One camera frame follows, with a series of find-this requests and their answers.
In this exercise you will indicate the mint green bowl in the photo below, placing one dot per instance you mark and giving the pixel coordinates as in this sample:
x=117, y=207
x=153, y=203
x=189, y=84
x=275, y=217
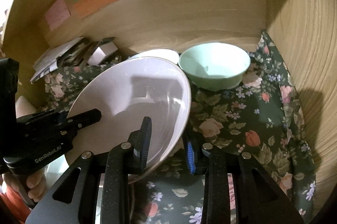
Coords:
x=210, y=60

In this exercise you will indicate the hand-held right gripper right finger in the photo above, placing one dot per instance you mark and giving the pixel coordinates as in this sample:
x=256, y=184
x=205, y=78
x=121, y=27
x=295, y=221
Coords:
x=189, y=155

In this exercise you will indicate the white bowl with black dots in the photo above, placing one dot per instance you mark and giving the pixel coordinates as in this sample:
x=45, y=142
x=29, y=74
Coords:
x=158, y=53

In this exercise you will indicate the small white box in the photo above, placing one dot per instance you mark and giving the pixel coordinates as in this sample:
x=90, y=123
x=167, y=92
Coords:
x=102, y=51

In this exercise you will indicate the wooden shelf board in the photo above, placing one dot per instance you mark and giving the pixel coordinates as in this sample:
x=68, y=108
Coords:
x=19, y=2

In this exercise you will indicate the stack of dark books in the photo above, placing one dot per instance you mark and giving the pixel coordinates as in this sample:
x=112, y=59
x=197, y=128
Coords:
x=76, y=55

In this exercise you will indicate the floral tablecloth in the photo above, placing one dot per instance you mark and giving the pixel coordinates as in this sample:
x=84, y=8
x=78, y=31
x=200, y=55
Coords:
x=237, y=113

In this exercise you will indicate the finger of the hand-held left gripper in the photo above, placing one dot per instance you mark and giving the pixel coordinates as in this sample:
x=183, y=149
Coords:
x=84, y=120
x=42, y=120

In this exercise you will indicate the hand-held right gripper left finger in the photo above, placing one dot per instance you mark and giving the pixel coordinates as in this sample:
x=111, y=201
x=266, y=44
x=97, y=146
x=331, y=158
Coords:
x=143, y=145

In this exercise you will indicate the pink bowl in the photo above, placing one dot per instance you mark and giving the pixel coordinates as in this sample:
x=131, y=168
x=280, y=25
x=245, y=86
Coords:
x=126, y=92

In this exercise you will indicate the pink sticky note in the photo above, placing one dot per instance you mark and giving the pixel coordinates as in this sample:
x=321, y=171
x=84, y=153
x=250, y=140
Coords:
x=58, y=13

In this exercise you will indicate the stack of white papers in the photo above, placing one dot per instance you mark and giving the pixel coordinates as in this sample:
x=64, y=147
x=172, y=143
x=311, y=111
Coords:
x=52, y=55

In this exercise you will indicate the person's left hand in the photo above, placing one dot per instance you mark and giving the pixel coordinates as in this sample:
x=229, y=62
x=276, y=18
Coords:
x=35, y=184

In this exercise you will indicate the person's left forearm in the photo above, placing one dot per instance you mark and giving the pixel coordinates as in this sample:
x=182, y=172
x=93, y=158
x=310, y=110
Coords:
x=13, y=205

